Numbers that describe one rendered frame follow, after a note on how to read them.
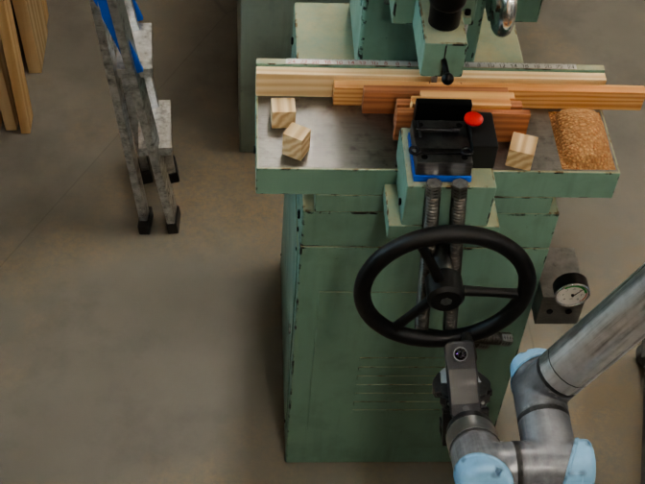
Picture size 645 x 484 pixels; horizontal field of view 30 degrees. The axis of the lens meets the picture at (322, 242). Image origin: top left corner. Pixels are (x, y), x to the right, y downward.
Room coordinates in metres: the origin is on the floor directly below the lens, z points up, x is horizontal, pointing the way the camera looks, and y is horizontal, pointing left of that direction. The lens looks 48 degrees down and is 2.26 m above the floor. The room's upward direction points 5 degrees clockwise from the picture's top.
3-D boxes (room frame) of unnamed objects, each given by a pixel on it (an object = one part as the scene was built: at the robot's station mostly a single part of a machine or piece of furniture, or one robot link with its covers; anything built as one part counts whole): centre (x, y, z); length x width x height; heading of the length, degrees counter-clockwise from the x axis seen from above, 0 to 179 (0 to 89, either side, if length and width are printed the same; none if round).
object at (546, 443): (0.92, -0.35, 0.83); 0.11 x 0.11 x 0.08; 5
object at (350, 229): (1.68, -0.15, 0.76); 0.57 x 0.45 x 0.09; 6
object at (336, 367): (1.68, -0.15, 0.35); 0.58 x 0.45 x 0.71; 6
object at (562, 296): (1.38, -0.44, 0.65); 0.06 x 0.04 x 0.08; 96
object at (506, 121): (1.48, -0.21, 0.93); 0.22 x 0.01 x 0.06; 96
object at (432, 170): (1.37, -0.19, 0.99); 0.13 x 0.11 x 0.06; 96
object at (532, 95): (1.57, -0.26, 0.92); 0.54 x 0.02 x 0.04; 96
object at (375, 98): (1.54, -0.17, 0.92); 0.25 x 0.02 x 0.05; 96
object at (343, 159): (1.45, -0.18, 0.87); 0.61 x 0.30 x 0.06; 96
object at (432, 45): (1.58, -0.16, 1.03); 0.14 x 0.07 x 0.09; 6
